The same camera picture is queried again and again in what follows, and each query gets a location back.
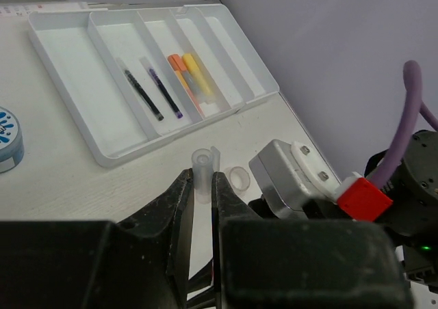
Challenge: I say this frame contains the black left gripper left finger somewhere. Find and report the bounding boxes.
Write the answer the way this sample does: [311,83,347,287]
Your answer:
[1,169,194,308]

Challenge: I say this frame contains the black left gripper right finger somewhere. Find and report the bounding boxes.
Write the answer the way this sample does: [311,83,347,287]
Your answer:
[211,172,414,308]

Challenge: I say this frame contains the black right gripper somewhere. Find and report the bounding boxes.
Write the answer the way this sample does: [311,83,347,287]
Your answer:
[248,196,352,220]

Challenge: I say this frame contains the small clear tape roll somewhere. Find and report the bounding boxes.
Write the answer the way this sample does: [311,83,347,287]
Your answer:
[227,166,250,194]

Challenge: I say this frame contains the clear pen cap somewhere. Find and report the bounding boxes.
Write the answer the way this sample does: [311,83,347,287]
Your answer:
[191,146,220,204]

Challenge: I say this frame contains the black gel pen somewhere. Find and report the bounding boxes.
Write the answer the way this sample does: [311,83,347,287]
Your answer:
[116,57,164,121]

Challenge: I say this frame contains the blue gel pen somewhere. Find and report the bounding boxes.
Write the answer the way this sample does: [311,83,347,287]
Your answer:
[140,57,183,119]

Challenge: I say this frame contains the blue jar with label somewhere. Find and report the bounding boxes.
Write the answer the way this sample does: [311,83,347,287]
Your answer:
[0,107,25,173]

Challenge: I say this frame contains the orange marker pen body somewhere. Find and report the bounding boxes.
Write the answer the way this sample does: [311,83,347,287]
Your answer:
[168,54,201,100]

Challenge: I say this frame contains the white divided organizer tray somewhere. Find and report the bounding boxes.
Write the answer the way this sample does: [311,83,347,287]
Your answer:
[29,4,279,167]

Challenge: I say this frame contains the yellow highlighter in tray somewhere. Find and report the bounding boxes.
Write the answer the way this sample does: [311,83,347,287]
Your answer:
[182,53,216,104]

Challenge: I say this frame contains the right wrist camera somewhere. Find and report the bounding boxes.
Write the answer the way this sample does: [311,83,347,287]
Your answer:
[249,139,393,222]

